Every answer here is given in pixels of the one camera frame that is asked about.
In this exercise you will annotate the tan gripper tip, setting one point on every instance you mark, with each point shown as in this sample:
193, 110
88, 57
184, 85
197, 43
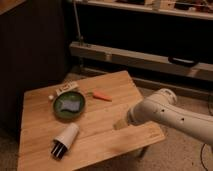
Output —
120, 124

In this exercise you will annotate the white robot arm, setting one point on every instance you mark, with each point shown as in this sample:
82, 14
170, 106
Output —
160, 108

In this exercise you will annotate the blue sponge in bowl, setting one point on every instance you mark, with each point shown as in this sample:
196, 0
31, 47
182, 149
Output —
70, 105

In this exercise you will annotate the green ceramic bowl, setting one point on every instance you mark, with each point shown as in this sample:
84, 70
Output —
72, 96

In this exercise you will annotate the wooden table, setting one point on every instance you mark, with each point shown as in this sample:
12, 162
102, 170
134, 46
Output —
97, 140

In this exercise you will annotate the white cup with black utensils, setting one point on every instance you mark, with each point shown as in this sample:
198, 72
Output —
64, 140

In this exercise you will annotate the vertical metal pole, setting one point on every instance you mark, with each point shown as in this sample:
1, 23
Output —
80, 37

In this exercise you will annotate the black handle on rail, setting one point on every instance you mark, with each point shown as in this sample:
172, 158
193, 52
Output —
186, 63

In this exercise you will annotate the metal rail shelf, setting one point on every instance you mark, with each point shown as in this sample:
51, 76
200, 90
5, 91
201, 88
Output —
140, 60

